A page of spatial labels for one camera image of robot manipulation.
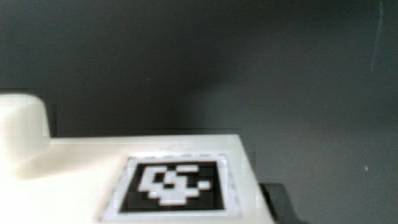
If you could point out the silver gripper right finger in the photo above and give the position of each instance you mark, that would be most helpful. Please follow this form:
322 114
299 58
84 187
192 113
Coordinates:
279 204

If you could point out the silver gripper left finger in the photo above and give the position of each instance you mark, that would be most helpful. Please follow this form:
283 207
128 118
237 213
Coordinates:
25 137

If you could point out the white drawer tray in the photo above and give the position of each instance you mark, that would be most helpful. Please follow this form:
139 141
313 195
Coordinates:
135 180

